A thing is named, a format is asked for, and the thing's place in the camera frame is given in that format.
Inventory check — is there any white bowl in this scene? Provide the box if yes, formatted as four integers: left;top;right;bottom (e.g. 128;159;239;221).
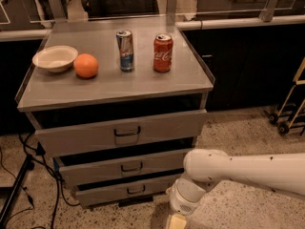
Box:
32;46;78;73

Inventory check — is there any grey metal post right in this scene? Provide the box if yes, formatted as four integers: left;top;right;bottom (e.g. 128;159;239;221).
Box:
259;0;278;22

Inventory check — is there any black tripod leg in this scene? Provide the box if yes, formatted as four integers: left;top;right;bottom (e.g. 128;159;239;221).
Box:
0;155;33;229

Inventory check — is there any grey top drawer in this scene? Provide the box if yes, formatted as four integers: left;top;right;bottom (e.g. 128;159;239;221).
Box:
36;109;207;156

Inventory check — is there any white horizontal rail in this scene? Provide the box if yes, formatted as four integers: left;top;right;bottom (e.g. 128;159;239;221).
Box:
0;15;305;42

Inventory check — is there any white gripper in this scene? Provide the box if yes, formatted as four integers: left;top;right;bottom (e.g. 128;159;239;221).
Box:
166;172;216;229

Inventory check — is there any black floor cable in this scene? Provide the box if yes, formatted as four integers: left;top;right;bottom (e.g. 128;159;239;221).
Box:
0;132;80;229

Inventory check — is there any grey metal post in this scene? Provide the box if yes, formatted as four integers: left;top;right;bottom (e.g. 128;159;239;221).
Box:
166;0;177;25
259;0;278;22
48;0;67;23

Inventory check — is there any yellow wheeled cart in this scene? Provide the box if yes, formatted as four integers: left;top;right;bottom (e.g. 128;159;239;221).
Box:
264;58;305;135

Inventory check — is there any grey drawer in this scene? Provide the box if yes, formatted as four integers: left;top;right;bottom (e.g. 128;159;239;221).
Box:
59;149;190;186
75;172;181;207
36;109;207;156

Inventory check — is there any blue silver energy drink can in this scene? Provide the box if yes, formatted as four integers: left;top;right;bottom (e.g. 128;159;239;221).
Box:
116;30;134;73

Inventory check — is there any grey metal post left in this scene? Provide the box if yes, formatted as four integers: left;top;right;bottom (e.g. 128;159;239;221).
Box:
48;0;67;23

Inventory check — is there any orange fruit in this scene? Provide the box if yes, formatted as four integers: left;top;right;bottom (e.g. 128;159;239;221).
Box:
73;53;98;78

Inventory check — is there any grey bottom drawer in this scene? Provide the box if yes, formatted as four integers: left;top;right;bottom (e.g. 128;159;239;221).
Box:
75;172;181;207

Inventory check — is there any grey metal drawer cabinet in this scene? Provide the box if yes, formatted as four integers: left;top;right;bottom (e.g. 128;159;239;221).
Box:
18;16;214;194

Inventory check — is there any red cola can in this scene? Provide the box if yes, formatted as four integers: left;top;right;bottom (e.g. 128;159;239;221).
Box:
153;33;173;73

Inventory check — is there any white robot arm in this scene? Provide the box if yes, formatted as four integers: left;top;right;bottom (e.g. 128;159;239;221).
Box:
166;149;305;229

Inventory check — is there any grey middle drawer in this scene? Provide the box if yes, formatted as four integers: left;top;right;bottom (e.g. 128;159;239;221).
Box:
59;149;190;186

